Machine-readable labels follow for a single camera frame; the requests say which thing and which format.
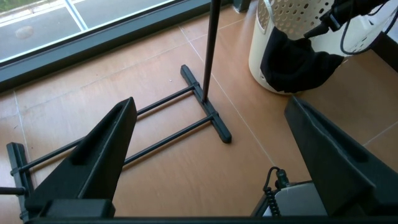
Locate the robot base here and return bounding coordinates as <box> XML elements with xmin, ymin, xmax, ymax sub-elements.
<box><xmin>251</xmin><ymin>180</ymin><xmax>329</xmax><ymax>218</ymax></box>

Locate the window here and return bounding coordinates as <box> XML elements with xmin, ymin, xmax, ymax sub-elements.
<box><xmin>0</xmin><ymin>0</ymin><xmax>251</xmax><ymax>93</ymax></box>

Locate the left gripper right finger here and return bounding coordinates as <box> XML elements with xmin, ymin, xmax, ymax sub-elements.
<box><xmin>284</xmin><ymin>95</ymin><xmax>398</xmax><ymax>217</ymax></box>

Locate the black clothes rack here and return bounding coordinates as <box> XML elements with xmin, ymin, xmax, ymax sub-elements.
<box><xmin>0</xmin><ymin>0</ymin><xmax>233</xmax><ymax>220</ymax></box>

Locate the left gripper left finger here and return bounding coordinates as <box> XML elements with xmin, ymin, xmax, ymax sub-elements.
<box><xmin>24</xmin><ymin>96</ymin><xmax>138</xmax><ymax>218</ymax></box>

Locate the white laundry basket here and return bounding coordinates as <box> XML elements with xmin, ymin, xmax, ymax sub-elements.
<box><xmin>248</xmin><ymin>0</ymin><xmax>398</xmax><ymax>95</ymax></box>

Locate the black coiled cable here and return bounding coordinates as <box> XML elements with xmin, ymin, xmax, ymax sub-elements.
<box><xmin>262</xmin><ymin>166</ymin><xmax>290</xmax><ymax>218</ymax></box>

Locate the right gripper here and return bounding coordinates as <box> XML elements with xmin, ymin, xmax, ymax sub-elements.
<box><xmin>303</xmin><ymin>0</ymin><xmax>389</xmax><ymax>40</ymax></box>

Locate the black garment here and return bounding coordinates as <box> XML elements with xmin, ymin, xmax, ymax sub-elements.
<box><xmin>260</xmin><ymin>26</ymin><xmax>345</xmax><ymax>94</ymax></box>

